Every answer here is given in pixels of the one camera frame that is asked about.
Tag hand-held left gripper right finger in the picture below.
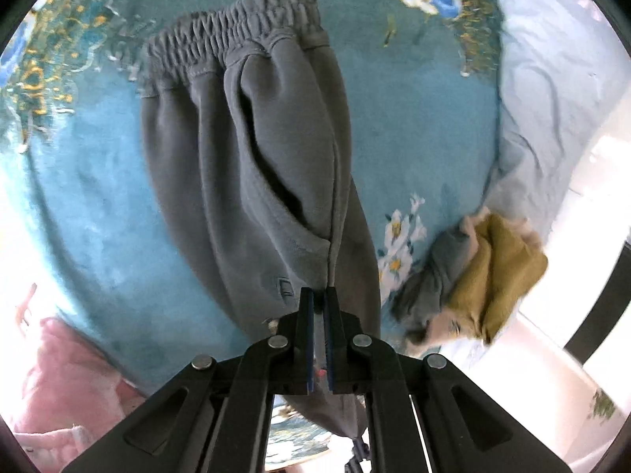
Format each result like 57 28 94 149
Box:
323 287 573 473

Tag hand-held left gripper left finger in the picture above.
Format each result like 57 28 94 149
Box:
62 287 316 473

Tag dark grey sweatpants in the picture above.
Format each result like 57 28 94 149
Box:
139 0 383 441

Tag blue-grey garment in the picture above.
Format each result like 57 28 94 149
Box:
389 229 474 346

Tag mustard yellow garment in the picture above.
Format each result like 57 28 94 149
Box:
446 214 549 346

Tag teal floral blanket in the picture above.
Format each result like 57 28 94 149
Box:
0 0 508 469

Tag cream garment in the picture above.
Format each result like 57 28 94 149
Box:
458 207 543 252

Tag pink cloth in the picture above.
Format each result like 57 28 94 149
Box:
10 283 149 473

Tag glossy white wardrobe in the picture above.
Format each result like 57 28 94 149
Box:
513 99 631 356

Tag light blue floral duvet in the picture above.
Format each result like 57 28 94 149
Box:
439 0 624 370

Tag green plant wall sticker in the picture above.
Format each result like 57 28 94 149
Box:
592 389 619 422

